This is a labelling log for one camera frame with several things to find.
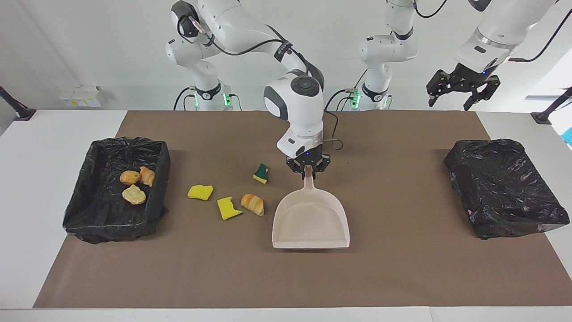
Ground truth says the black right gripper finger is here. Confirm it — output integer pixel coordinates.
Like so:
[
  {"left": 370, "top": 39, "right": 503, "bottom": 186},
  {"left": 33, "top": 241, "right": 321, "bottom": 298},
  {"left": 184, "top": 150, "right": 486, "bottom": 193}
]
[
  {"left": 312, "top": 155, "right": 331, "bottom": 180},
  {"left": 286, "top": 157, "right": 307, "bottom": 180}
]

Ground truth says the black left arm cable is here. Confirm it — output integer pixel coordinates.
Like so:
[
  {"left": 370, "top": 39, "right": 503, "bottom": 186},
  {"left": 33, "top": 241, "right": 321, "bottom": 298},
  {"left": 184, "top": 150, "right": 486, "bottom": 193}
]
[{"left": 411, "top": 0, "right": 572, "bottom": 63}]

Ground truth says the black camera stand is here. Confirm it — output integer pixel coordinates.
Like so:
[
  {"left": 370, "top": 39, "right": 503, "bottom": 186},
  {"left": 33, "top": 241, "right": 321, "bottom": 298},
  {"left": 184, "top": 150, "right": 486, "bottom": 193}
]
[
  {"left": 0, "top": 86, "right": 36, "bottom": 121},
  {"left": 531, "top": 87, "right": 572, "bottom": 125}
]

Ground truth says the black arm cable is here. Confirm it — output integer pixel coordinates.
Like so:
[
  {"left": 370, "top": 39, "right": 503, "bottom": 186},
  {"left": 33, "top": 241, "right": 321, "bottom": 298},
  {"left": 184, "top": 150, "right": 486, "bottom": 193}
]
[
  {"left": 178, "top": 13, "right": 344, "bottom": 151},
  {"left": 411, "top": 0, "right": 572, "bottom": 63}
]

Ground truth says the pale pastry piece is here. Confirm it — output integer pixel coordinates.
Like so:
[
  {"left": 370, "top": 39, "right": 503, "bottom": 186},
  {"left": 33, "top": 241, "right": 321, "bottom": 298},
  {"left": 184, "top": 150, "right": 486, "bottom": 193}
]
[{"left": 122, "top": 185, "right": 147, "bottom": 205}]

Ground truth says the black base power cable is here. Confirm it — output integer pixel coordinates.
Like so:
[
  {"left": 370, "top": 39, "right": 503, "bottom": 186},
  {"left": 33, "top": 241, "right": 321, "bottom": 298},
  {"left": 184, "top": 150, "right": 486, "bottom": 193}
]
[
  {"left": 324, "top": 69, "right": 368, "bottom": 111},
  {"left": 173, "top": 86, "right": 197, "bottom": 111}
]

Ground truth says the open bin with black bag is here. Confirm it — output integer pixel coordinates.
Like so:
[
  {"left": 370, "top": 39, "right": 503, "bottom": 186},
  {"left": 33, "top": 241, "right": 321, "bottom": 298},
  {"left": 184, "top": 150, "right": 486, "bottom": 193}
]
[{"left": 63, "top": 137, "right": 171, "bottom": 244}]

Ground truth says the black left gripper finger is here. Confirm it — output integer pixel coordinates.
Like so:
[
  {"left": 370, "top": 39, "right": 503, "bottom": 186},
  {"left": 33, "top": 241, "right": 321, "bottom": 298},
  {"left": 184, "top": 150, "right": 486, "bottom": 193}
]
[
  {"left": 463, "top": 76, "right": 501, "bottom": 111},
  {"left": 426, "top": 69, "right": 452, "bottom": 107}
]

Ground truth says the white wall box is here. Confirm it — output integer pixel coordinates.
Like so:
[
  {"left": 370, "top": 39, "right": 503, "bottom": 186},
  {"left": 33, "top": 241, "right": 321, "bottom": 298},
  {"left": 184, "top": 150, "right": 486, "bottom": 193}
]
[{"left": 59, "top": 86, "right": 102, "bottom": 107}]

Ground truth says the beige plastic dustpan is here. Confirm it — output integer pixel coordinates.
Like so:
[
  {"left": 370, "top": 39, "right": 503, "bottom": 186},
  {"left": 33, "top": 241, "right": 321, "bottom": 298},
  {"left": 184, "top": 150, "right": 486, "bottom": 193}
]
[{"left": 272, "top": 165, "right": 350, "bottom": 249}]

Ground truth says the brown table mat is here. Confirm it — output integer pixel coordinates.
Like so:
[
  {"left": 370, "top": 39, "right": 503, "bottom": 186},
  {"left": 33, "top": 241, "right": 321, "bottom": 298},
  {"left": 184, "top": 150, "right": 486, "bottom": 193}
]
[{"left": 33, "top": 110, "right": 572, "bottom": 309}]

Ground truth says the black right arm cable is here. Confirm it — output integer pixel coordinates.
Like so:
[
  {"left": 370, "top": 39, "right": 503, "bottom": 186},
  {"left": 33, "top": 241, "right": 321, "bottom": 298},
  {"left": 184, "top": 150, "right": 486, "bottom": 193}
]
[{"left": 178, "top": 13, "right": 344, "bottom": 151}]

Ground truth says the notched yellow sponge piece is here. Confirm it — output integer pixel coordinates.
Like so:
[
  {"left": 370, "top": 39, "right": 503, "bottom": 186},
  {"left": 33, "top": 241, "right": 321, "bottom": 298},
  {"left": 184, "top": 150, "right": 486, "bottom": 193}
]
[{"left": 217, "top": 196, "right": 243, "bottom": 221}]

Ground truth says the large striped croissant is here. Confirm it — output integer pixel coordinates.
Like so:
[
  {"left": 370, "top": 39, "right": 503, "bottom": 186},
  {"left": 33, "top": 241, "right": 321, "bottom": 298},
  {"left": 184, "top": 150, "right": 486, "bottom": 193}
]
[{"left": 240, "top": 194, "right": 265, "bottom": 216}]

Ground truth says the bin wrapped in black bag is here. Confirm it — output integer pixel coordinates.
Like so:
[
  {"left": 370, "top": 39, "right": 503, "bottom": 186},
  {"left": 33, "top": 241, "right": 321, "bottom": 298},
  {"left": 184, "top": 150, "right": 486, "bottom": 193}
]
[{"left": 444, "top": 139, "right": 570, "bottom": 240}]

